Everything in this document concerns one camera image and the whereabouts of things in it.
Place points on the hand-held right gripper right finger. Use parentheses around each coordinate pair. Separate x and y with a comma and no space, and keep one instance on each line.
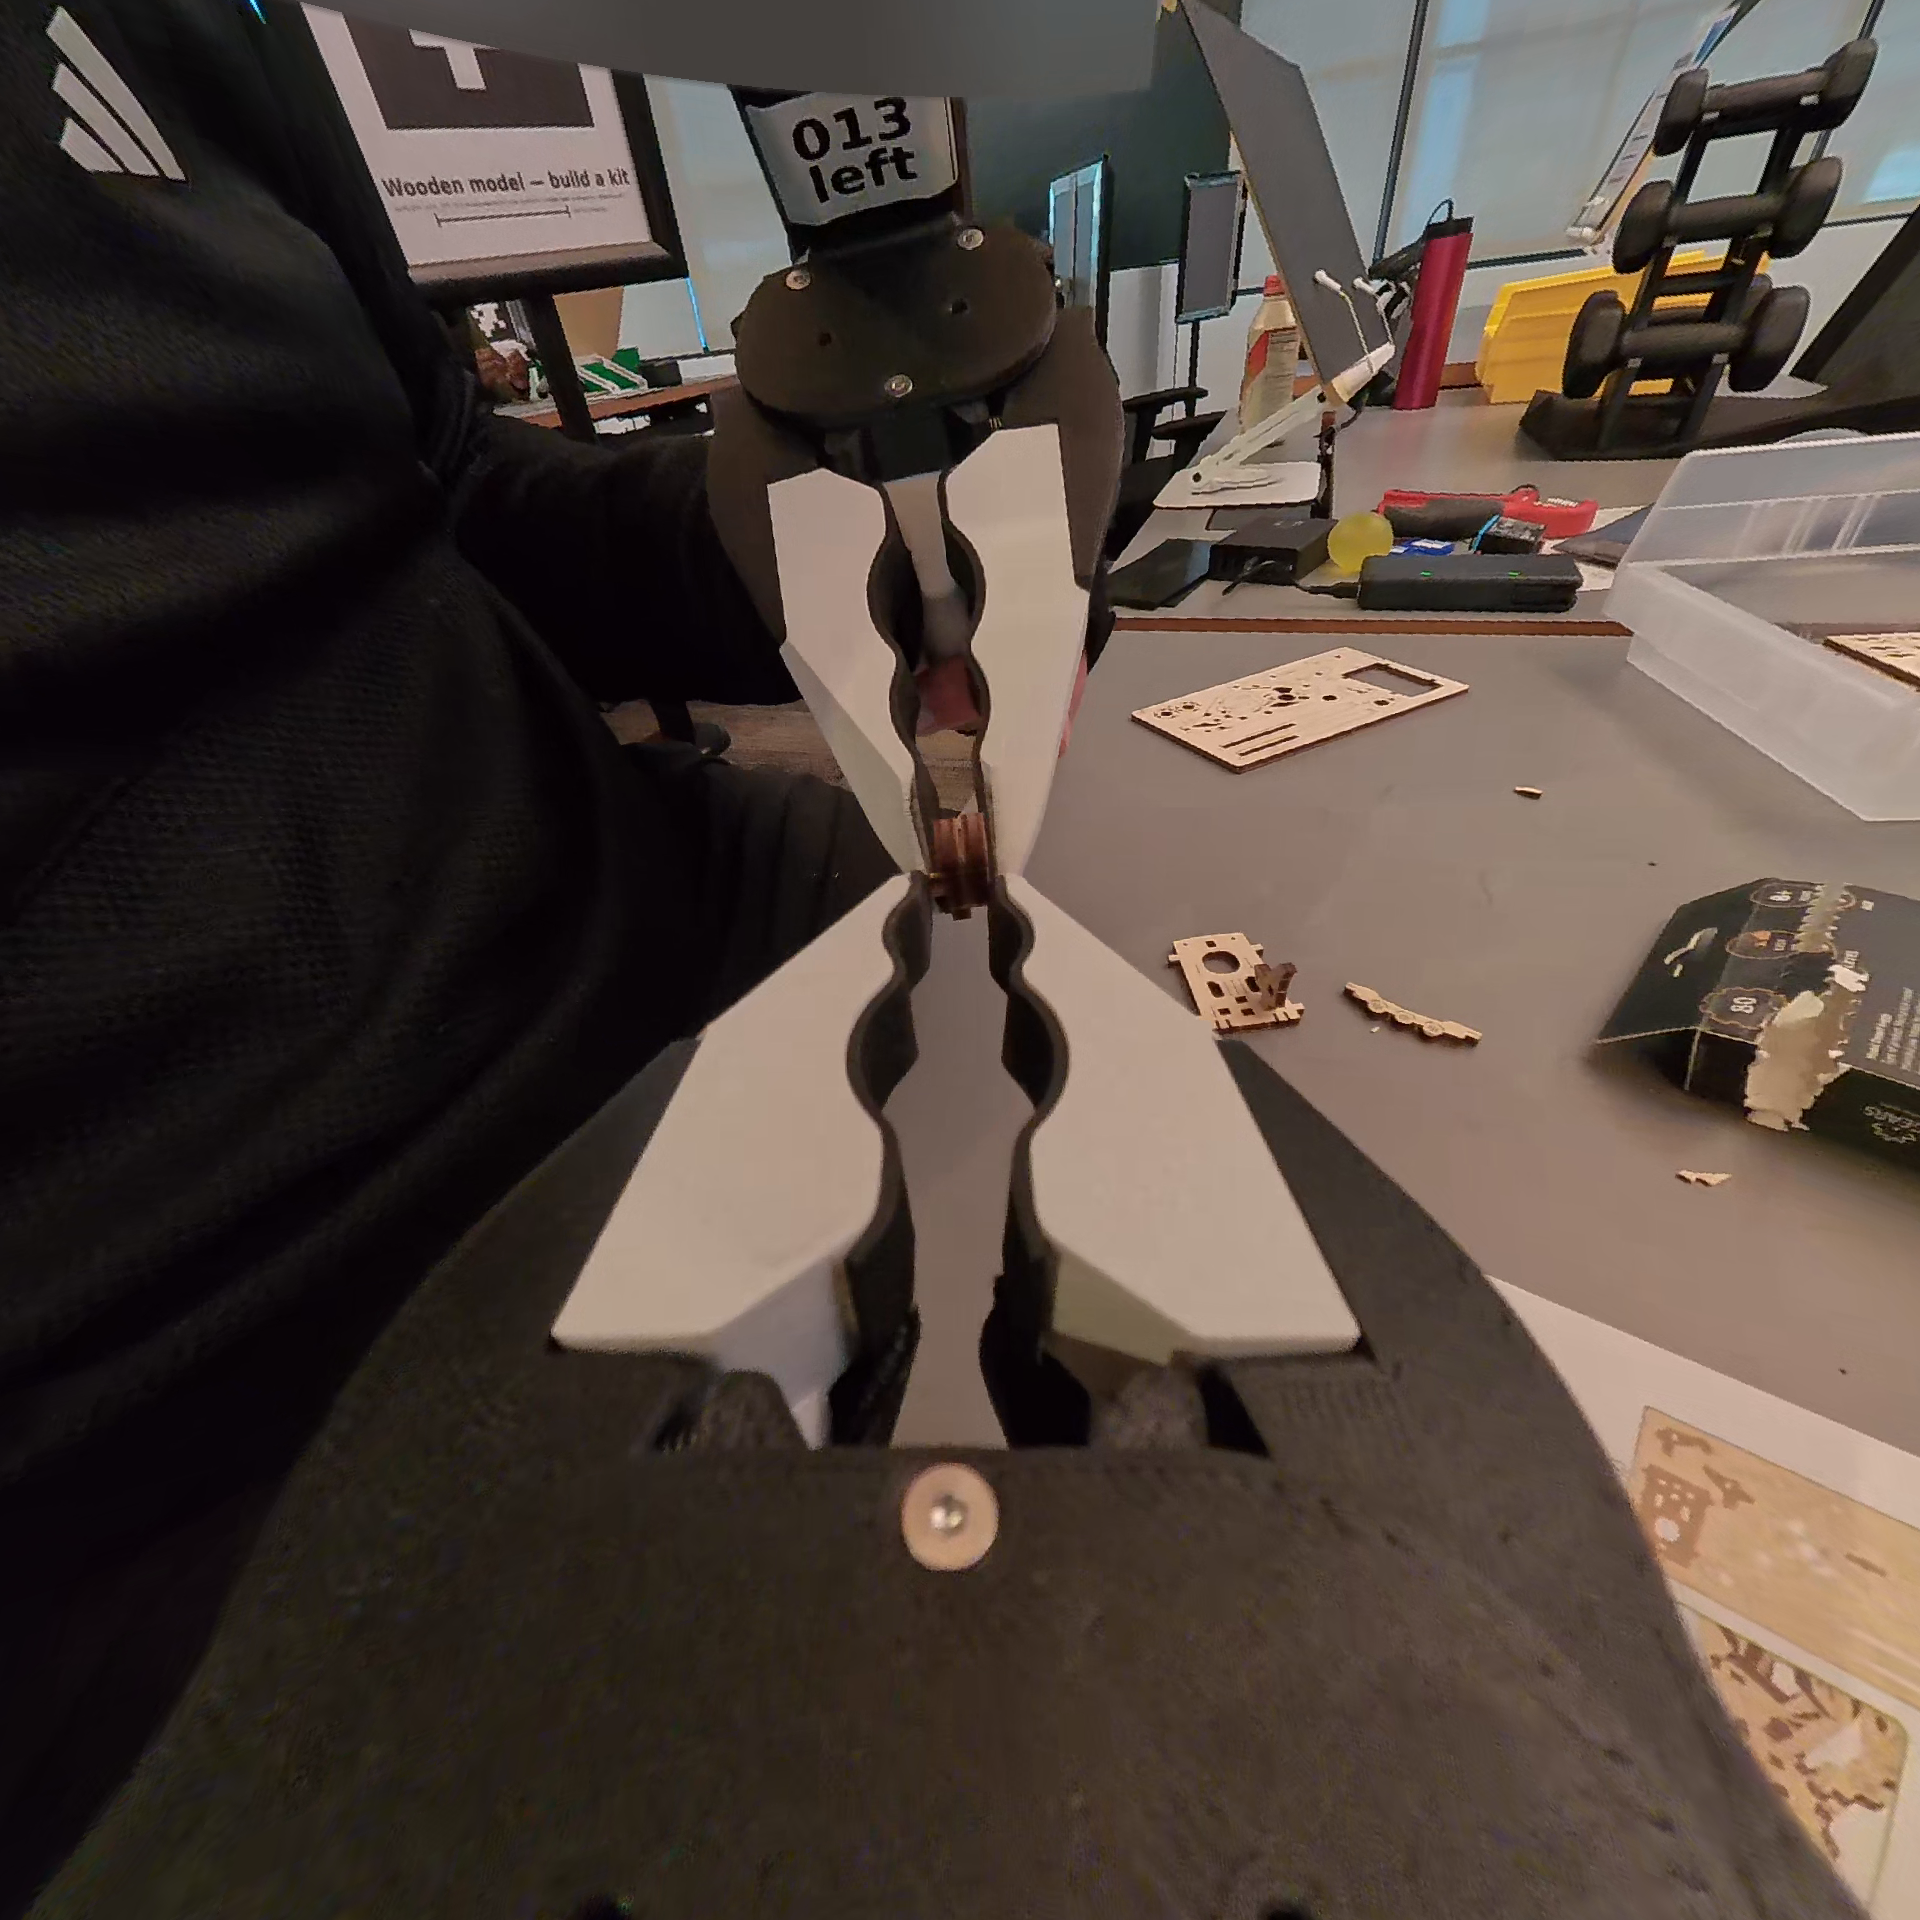
(1184,1200)

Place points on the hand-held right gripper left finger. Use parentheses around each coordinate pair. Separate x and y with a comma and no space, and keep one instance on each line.
(720,1200)

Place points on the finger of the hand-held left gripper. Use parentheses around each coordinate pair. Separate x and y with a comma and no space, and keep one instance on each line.
(1036,598)
(832,598)

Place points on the dark brown wooden wheel part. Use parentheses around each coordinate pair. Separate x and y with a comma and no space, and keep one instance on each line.
(956,867)

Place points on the person's left forearm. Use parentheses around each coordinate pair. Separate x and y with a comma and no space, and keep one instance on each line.
(600,570)

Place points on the black phone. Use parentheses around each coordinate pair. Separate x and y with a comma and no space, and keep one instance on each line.
(1162,570)

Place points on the wooden plate with round hole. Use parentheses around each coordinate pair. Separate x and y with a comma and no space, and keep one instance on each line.
(1223,984)

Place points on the black charger box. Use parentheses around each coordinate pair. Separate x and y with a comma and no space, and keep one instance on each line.
(1267,547)

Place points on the white folding stand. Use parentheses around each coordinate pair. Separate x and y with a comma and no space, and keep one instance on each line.
(1260,464)

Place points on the laser-cut wooden sheet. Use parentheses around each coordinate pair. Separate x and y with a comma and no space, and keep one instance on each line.
(1875,657)
(1276,714)

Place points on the wavy wooden strip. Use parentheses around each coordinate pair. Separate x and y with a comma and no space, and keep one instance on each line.
(1411,1012)

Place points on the black tablet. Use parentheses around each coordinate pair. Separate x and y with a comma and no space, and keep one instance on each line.
(1207,246)

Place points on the yellow ball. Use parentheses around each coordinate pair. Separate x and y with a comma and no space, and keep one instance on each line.
(1359,540)

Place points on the clear bottle with red cap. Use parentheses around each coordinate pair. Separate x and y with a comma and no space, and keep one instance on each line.
(1267,358)

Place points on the red flat tool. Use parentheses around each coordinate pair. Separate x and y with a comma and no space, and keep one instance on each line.
(1424,506)

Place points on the framed paper sign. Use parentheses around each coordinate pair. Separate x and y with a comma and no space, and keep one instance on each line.
(511,195)

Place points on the black power bank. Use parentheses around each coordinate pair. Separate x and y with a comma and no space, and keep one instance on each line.
(1469,581)

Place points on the red water bottle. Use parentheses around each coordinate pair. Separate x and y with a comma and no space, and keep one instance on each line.
(1434,330)

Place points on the black cardboard box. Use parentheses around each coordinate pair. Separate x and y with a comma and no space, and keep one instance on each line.
(1693,1003)

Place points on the yellow plastic bin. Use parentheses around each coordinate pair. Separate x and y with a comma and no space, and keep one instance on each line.
(1529,338)

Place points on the black dumbbell rack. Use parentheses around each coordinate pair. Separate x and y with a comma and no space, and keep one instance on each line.
(1588,428)

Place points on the person's black sweater torso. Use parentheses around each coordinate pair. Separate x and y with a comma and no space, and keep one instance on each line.
(225,750)

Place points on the large black dumbbell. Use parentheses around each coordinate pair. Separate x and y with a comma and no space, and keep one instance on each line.
(1605,338)

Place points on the clear plastic container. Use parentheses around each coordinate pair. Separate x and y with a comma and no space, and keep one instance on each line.
(1724,629)

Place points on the white instruction booklet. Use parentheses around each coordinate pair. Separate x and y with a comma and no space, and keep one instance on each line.
(1800,1574)

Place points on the medium black dumbbell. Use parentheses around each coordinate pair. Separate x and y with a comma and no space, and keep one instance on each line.
(1650,217)

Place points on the small black dumbbell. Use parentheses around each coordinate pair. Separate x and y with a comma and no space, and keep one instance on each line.
(1687,106)

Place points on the black mesh panel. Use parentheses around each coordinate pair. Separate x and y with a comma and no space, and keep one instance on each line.
(1868,330)

